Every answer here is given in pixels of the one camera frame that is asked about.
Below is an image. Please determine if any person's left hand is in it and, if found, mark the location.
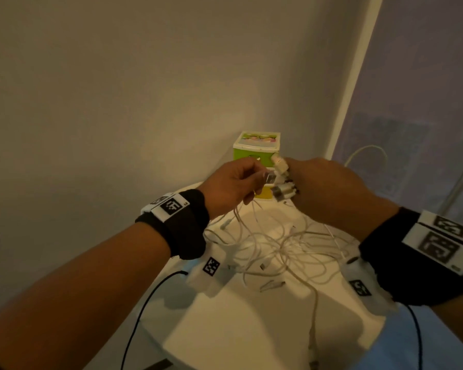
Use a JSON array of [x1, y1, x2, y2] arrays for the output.
[[197, 157, 272, 221]]

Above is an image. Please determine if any person's right hand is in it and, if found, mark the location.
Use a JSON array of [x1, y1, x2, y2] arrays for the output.
[[285, 157, 400, 243]]

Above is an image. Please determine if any tangle of white cables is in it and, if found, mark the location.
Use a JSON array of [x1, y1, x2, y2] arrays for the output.
[[204, 152, 362, 370]]

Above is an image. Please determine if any person's right forearm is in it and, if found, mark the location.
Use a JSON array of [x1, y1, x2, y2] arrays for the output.
[[431, 288, 463, 345]]

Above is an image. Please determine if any person's left forearm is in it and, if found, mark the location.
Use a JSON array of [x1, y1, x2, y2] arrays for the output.
[[0, 221, 171, 370]]

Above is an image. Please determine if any green and white box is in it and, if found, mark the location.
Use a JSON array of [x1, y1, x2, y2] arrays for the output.
[[232, 130, 282, 200]]

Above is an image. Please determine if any black left wristband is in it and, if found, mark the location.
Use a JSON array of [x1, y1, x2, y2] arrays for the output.
[[135, 189, 210, 261]]

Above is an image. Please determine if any black wristband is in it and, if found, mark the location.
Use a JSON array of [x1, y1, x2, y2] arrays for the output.
[[135, 189, 210, 261], [358, 207, 463, 307]]

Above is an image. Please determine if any white left wrist marker tag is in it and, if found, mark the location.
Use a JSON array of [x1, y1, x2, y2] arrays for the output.
[[140, 192, 190, 225]]

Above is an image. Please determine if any white wrist marker tag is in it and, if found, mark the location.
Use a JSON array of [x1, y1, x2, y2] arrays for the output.
[[140, 192, 190, 225], [402, 210, 463, 276]]

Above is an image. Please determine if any black right wristband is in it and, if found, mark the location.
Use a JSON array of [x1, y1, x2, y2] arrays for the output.
[[358, 207, 463, 307]]

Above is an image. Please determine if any white right wrist marker tag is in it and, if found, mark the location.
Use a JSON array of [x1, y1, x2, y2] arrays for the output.
[[402, 210, 463, 276]]

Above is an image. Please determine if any grey metal rod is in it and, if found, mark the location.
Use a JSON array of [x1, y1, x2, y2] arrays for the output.
[[435, 149, 463, 217]]

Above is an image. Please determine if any looped white cord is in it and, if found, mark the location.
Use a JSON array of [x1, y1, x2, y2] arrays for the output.
[[344, 145, 389, 169]]

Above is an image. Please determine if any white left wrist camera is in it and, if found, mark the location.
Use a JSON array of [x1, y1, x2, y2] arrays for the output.
[[186, 246, 238, 298]]

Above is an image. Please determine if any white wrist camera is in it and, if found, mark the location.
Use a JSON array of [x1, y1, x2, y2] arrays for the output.
[[339, 257, 399, 317], [186, 246, 238, 298]]

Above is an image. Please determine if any white door frame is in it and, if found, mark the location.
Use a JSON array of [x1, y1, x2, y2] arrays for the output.
[[324, 0, 386, 161]]

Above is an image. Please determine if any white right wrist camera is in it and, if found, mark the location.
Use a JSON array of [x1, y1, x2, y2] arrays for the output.
[[339, 257, 399, 317]]

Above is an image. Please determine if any black left camera cable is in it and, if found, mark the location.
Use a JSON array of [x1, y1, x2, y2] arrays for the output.
[[120, 270, 189, 370]]

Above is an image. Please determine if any black camera cable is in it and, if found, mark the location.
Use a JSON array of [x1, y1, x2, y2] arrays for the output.
[[404, 303, 425, 370], [120, 270, 189, 370]]

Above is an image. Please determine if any black right camera cable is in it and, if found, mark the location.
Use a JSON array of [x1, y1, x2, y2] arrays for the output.
[[404, 303, 425, 370]]

